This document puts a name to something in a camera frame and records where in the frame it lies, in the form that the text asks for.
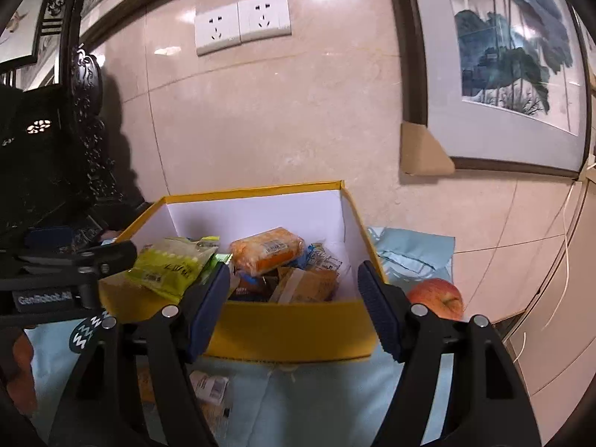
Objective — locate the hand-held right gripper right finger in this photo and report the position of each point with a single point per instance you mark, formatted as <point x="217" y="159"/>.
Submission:
<point x="379" y="312"/>

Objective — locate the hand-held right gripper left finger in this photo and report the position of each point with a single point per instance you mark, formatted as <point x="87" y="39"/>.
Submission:
<point x="207" y="316"/>

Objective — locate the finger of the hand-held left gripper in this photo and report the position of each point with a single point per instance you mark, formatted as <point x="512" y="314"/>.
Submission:
<point x="46" y="237"/>
<point x="109" y="257"/>

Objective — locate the light green snack packet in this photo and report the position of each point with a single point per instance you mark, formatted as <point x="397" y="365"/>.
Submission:
<point x="172" y="267"/>

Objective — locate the yellow cardboard box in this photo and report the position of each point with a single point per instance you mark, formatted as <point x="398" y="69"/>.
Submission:
<point x="288" y="330"/>

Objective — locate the person's left hand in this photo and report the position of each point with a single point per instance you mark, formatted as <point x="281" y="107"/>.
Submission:
<point x="18" y="372"/>

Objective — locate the red yellow apple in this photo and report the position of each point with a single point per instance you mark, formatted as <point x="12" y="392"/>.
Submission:
<point x="437" y="298"/>

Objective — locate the clear printed snack packet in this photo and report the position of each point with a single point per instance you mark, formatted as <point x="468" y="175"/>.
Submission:
<point x="326" y="254"/>

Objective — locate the tan snack packet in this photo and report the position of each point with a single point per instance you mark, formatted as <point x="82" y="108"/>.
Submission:
<point x="302" y="285"/>

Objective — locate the labelled bread packet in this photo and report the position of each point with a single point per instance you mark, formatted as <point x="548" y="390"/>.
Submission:
<point x="265" y="251"/>

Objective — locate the blue printed tablecloth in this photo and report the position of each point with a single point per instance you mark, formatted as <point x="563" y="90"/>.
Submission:
<point x="316" y="405"/>

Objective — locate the tan cardboard corner protector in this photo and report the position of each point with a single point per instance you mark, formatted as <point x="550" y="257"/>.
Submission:
<point x="421" y="149"/>

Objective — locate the cream cabinet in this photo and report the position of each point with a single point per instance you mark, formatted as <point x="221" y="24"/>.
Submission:
<point x="558" y="335"/>

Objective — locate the framed bird painting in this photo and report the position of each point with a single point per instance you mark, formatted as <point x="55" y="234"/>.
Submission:
<point x="18" y="23"/>

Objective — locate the small cardboard corner protector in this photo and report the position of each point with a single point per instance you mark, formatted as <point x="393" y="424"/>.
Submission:
<point x="590" y="165"/>

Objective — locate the framed lotus painting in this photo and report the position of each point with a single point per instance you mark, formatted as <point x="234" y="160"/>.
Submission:
<point x="503" y="56"/>

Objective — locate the white wall socket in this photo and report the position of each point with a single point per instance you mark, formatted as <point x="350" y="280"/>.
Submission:
<point x="264" y="17"/>
<point x="216" y="30"/>

